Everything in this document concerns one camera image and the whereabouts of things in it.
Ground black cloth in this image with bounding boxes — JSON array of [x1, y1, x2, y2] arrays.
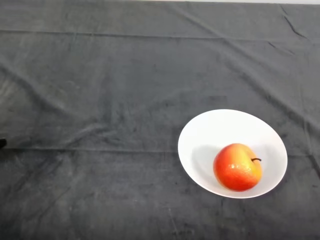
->
[[0, 0, 320, 240]]

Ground white round plate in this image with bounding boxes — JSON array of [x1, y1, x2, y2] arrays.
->
[[177, 108, 289, 200]]

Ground red yellow apple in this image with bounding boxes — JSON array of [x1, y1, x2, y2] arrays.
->
[[212, 143, 263, 192]]

